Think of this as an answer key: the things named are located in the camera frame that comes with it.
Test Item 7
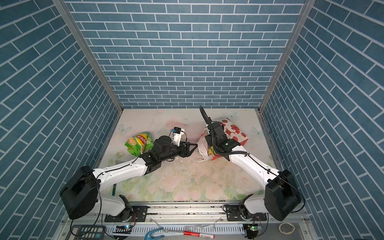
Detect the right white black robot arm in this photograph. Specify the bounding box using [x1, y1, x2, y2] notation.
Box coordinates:
[206, 121, 303, 221]

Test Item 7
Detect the white cable duct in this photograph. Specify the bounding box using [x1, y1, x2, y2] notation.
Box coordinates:
[106, 224, 245, 237]

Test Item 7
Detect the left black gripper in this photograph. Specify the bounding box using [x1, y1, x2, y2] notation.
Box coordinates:
[159, 140, 198, 163]

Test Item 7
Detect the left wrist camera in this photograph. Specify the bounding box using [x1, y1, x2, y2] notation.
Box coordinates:
[171, 127, 186, 147]

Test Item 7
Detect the red marker pen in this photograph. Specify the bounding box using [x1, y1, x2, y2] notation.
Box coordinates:
[183, 231, 215, 239]

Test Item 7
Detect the red white paper bag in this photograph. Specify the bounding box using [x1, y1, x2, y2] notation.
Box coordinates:
[198, 118, 249, 161]

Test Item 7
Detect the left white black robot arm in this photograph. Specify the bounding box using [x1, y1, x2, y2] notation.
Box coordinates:
[60, 136, 198, 222]

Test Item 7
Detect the green chips bag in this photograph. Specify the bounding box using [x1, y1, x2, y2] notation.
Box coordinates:
[125, 132, 154, 157]

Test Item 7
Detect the aluminium rail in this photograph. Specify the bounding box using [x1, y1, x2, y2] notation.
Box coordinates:
[59, 201, 310, 226]

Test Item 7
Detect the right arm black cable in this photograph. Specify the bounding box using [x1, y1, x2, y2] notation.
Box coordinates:
[199, 105, 306, 214]

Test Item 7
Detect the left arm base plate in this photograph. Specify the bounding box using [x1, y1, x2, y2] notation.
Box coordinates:
[104, 206, 149, 223]

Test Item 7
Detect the black calculator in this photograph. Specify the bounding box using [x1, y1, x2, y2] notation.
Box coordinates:
[66, 225, 106, 240]

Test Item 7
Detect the fruit candy bag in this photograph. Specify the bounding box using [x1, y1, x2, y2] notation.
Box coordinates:
[208, 147, 215, 156]

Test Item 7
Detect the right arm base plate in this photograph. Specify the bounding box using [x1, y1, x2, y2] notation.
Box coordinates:
[222, 204, 267, 222]

